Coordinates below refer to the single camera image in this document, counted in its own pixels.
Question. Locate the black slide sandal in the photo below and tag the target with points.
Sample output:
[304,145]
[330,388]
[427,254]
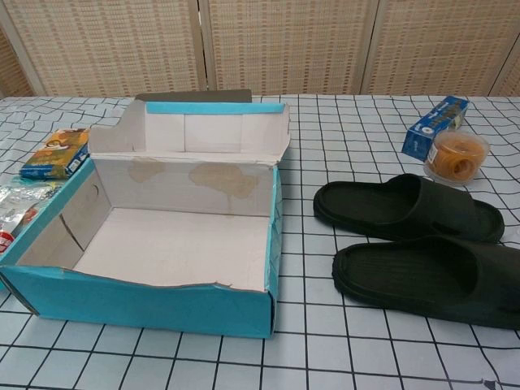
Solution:
[386,276]
[365,207]

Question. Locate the teal cardboard shoe box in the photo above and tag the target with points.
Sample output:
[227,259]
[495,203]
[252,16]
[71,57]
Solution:
[142,296]

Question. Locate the long blue carton box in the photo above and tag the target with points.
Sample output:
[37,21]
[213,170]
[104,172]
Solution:
[422,134]

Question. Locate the orange and blue snack box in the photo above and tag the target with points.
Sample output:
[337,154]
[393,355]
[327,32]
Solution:
[53,156]

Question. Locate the woven folding screen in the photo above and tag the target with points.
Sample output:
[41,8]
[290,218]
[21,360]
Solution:
[284,40]

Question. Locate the clear tub of rubber bands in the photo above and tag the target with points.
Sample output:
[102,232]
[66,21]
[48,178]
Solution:
[455,156]

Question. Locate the silver and teal snack bag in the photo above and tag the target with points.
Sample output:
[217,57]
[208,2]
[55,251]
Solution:
[16,207]

